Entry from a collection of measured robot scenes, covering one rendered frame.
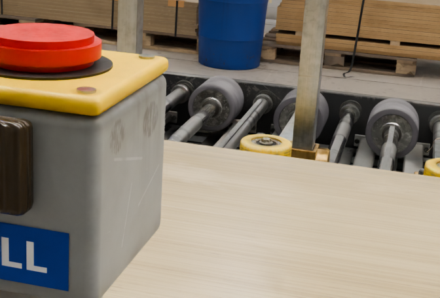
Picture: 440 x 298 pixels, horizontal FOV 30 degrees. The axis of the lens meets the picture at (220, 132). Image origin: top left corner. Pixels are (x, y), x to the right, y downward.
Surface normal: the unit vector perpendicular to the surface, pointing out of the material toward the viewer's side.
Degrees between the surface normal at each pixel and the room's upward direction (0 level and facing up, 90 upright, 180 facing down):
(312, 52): 90
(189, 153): 0
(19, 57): 90
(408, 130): 90
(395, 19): 90
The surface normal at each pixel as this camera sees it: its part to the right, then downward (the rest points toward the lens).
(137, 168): 0.97, 0.13
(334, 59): -0.22, 0.27
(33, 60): 0.11, 0.30
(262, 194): 0.06, -0.95
